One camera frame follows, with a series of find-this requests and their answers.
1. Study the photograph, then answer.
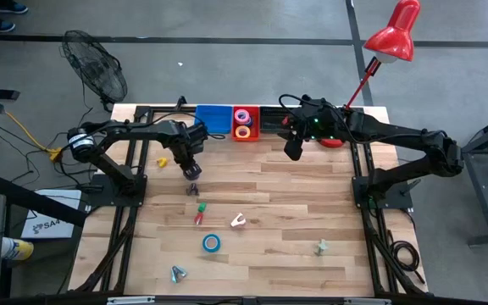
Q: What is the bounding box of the black metal beam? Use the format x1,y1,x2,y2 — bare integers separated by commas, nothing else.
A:
0,173,89,228

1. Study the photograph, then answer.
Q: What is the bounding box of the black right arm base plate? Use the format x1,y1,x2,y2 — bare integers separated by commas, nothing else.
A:
352,175,414,210

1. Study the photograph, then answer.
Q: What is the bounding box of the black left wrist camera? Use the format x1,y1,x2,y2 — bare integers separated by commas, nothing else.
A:
184,123,209,143

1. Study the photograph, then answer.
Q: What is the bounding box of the black aluminium table frame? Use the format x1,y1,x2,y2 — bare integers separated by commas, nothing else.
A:
68,104,430,297

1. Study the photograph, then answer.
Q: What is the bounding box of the white printed paper sign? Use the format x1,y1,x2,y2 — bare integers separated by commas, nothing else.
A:
20,188,83,241

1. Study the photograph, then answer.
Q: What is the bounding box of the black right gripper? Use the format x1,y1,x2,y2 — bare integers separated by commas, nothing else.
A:
280,116,313,162

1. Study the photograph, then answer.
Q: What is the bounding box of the red desk lamp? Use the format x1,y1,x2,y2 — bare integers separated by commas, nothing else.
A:
318,0,422,149

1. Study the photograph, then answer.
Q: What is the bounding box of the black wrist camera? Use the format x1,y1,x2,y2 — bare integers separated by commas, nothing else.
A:
184,123,209,143
297,97,334,128

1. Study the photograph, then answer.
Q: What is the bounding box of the red plastic basket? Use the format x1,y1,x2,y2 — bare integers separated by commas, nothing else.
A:
231,105,261,142

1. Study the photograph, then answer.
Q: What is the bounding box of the teal staple remover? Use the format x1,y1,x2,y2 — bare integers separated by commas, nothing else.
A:
169,265,188,284

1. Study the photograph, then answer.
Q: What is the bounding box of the yellow power cable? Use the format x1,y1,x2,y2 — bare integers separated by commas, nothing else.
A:
0,87,64,164

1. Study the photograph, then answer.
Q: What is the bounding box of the black floor fan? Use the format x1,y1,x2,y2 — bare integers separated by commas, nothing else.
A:
60,29,129,114

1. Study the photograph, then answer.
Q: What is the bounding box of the light green staple remover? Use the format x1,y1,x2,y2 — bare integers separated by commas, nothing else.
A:
313,238,329,258

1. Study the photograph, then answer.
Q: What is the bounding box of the blue plastic basket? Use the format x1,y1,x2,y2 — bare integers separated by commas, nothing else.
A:
194,104,234,135

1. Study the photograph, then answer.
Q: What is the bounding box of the yellow and white bottle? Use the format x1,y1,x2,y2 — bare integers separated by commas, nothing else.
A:
0,236,35,262

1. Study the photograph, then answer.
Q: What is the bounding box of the blue tape roll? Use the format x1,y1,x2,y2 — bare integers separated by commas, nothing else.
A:
202,233,222,253

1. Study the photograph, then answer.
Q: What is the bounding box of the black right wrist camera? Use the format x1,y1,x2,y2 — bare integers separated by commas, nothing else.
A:
297,97,334,128

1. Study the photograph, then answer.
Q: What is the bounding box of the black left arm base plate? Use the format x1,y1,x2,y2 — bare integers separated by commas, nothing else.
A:
85,174,148,208

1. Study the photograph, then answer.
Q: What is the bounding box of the silver metal bracket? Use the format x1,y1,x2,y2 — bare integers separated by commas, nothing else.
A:
344,297,392,305
107,296,156,305

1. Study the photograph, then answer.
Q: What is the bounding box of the black plastic basket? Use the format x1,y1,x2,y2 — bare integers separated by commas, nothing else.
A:
259,105,300,133

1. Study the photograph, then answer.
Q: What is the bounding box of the black coiled cable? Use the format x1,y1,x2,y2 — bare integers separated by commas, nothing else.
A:
389,230,426,286

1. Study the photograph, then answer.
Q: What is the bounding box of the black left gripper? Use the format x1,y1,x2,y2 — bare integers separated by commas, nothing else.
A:
171,135,206,180

